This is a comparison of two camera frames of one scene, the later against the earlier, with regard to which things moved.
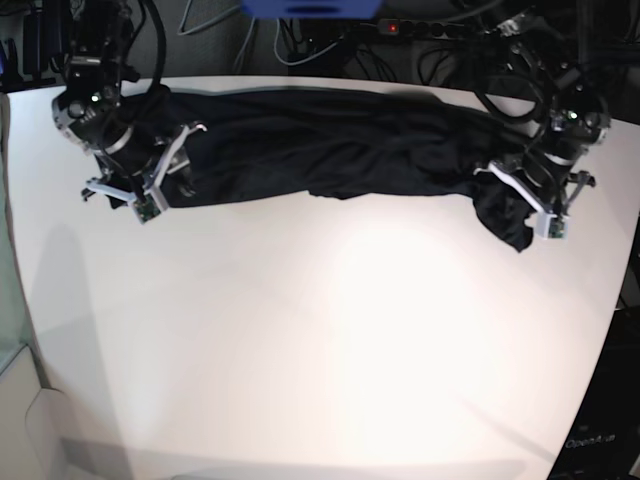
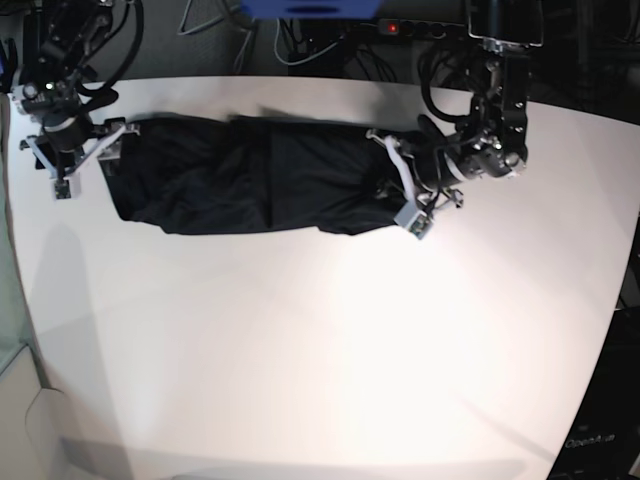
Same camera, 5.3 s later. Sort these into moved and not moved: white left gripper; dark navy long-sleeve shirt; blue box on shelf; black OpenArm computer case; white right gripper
Moved: dark navy long-sleeve shirt; white right gripper; white left gripper
Not moved: black OpenArm computer case; blue box on shelf
